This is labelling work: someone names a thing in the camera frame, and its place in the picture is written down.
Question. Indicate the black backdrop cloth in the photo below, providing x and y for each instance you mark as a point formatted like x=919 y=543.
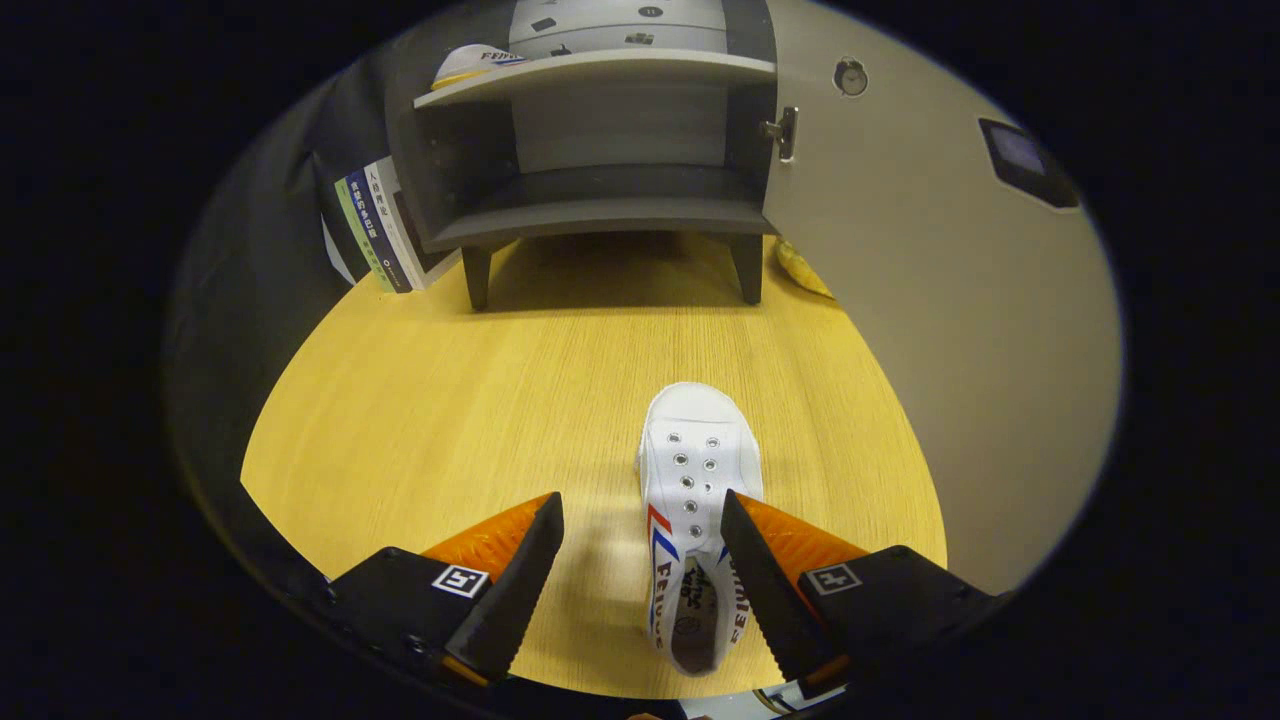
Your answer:
x=260 y=250

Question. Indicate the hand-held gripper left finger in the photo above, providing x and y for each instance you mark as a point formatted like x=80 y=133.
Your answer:
x=510 y=590

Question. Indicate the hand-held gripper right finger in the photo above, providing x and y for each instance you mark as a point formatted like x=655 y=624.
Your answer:
x=765 y=590

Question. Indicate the blue book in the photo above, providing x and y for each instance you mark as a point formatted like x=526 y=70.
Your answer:
x=378 y=230

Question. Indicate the white book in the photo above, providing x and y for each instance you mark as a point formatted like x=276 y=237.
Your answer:
x=395 y=210

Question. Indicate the white canvas shoe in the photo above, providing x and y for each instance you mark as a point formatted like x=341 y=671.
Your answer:
x=695 y=430
x=470 y=65

